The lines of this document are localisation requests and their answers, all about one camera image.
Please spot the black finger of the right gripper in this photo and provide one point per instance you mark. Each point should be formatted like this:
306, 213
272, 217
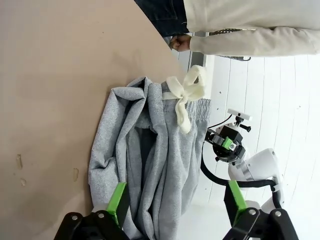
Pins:
216, 138
228, 144

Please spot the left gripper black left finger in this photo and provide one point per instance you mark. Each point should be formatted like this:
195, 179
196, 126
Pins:
116, 200

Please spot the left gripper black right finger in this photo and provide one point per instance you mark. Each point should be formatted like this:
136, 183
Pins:
237, 200

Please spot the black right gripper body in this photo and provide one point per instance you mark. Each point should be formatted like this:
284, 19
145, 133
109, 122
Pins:
238, 153

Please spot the grey training pants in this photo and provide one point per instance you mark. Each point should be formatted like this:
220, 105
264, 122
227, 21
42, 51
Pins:
170, 175

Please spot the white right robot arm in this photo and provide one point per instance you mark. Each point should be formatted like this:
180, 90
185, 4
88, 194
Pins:
260, 162

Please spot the person's right forearm cream sleeve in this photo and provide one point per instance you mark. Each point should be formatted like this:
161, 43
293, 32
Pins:
230, 42

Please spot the person's right hand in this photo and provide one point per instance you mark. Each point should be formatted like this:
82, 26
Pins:
181, 43

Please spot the person in cream cardigan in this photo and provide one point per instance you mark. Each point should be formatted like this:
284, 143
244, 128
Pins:
237, 15

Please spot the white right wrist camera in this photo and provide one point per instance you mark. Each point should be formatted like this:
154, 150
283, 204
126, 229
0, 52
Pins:
238, 114

